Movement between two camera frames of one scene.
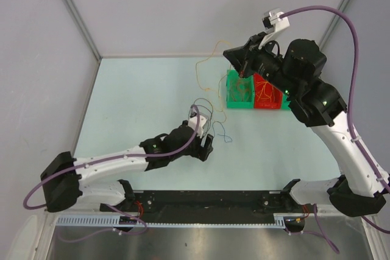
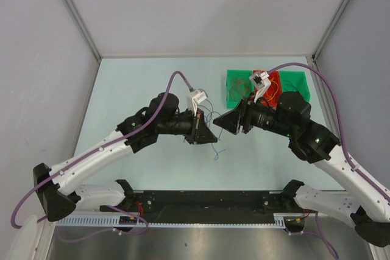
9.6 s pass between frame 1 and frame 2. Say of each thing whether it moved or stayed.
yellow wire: moved
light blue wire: moved
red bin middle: stayed
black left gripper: moved
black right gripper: moved
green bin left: stayed
